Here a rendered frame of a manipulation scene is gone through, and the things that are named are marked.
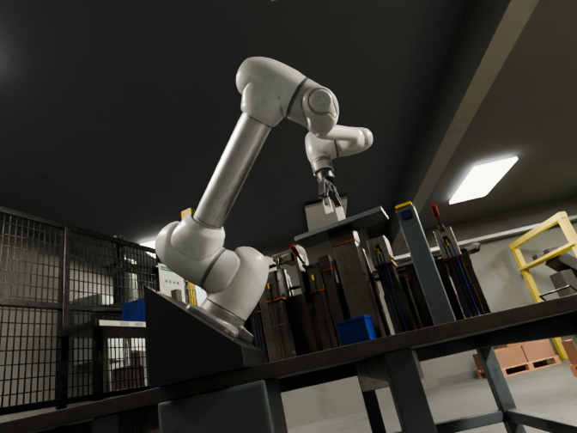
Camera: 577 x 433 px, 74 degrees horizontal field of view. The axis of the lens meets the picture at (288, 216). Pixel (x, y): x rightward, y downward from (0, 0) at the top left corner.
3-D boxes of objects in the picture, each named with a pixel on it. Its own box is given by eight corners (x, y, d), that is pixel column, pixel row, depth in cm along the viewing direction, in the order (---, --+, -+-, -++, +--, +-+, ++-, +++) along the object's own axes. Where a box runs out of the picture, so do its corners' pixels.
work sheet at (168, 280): (186, 314, 243) (182, 268, 255) (161, 313, 223) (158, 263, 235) (184, 315, 243) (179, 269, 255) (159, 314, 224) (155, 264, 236)
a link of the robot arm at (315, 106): (345, 109, 123) (308, 89, 124) (350, 88, 104) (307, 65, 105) (324, 144, 122) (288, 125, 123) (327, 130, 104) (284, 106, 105)
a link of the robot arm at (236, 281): (245, 321, 118) (281, 260, 124) (195, 291, 120) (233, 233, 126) (246, 321, 134) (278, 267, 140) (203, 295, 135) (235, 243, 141)
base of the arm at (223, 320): (244, 344, 113) (253, 326, 115) (185, 307, 119) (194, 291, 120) (254, 346, 130) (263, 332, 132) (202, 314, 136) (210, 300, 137)
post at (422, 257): (458, 324, 132) (416, 210, 148) (458, 323, 125) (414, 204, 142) (436, 329, 134) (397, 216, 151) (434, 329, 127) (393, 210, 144)
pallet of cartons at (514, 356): (540, 363, 668) (524, 326, 693) (568, 362, 587) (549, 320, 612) (474, 378, 671) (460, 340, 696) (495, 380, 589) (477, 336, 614)
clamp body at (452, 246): (488, 320, 143) (452, 231, 157) (488, 319, 133) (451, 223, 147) (467, 325, 146) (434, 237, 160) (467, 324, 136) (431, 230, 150)
